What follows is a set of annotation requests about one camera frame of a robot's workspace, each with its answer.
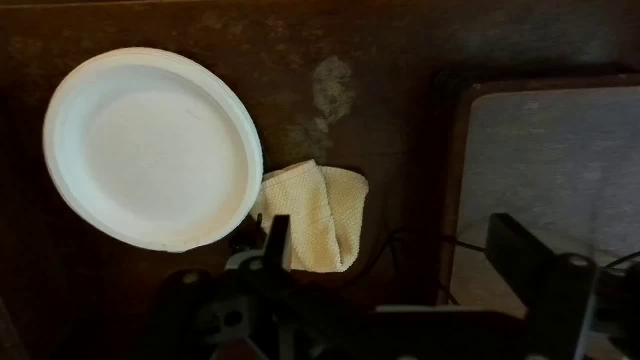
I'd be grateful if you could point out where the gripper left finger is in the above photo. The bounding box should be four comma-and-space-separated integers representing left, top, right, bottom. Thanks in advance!
134, 215, 362, 360

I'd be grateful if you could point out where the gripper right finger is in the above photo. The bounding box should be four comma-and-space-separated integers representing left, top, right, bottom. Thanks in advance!
486, 213, 640, 360

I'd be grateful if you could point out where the yellow knitted cloth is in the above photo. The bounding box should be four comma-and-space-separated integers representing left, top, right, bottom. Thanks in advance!
250, 159, 370, 274

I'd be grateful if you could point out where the stack of white paper plates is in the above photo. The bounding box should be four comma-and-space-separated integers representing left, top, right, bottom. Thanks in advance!
42, 47, 264, 253

